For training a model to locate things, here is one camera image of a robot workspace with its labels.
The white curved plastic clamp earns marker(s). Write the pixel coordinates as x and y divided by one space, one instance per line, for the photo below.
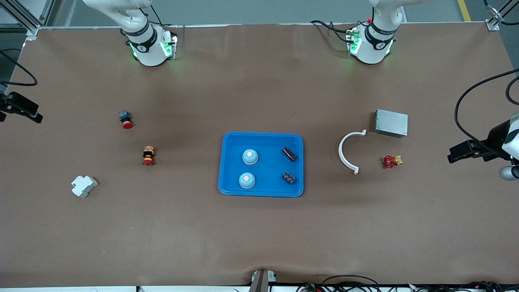
341 156

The brown paper table cover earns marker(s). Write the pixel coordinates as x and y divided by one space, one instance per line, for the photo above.
259 235

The grey metal power supply box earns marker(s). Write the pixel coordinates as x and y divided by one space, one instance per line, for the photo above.
391 123

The light blue call bell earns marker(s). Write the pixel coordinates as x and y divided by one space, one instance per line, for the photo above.
246 181
250 157

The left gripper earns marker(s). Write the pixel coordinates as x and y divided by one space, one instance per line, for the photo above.
491 140

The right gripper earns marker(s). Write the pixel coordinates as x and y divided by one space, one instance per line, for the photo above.
12 101

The red valve with brass fitting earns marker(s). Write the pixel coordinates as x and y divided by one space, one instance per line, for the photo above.
390 162

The red yellow black push button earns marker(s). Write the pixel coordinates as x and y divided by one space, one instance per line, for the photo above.
148 156

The dark brown relay block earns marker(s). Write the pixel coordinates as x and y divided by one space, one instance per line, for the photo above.
289 154

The blue plastic tray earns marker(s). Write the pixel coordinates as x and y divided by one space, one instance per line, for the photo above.
263 178

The aluminium frame profile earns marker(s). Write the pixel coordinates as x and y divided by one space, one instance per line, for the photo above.
28 18
493 25

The red button with black base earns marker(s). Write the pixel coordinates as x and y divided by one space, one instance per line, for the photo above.
126 120

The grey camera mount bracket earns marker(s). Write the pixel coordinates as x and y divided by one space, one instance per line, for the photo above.
261 280

